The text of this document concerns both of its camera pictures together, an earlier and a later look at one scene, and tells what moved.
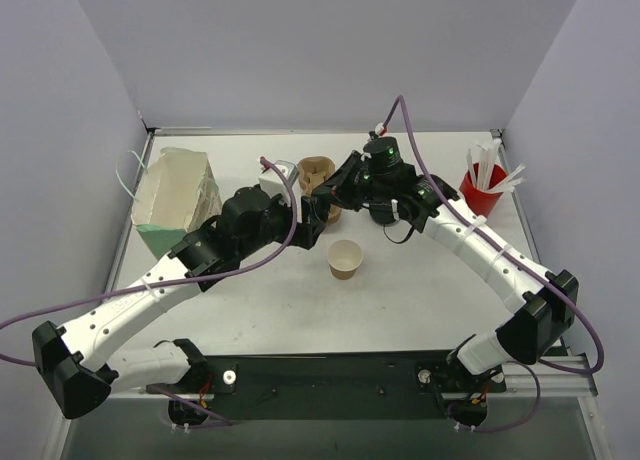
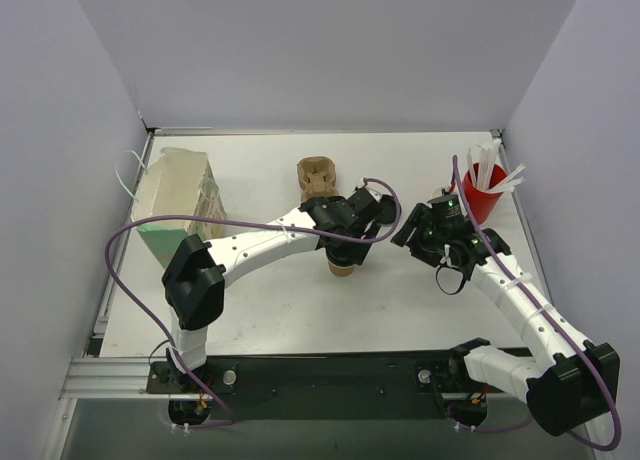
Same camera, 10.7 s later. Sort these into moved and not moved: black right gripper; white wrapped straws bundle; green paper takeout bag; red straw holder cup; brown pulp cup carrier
Moved: black right gripper
Not moved: brown pulp cup carrier; green paper takeout bag; red straw holder cup; white wrapped straws bundle
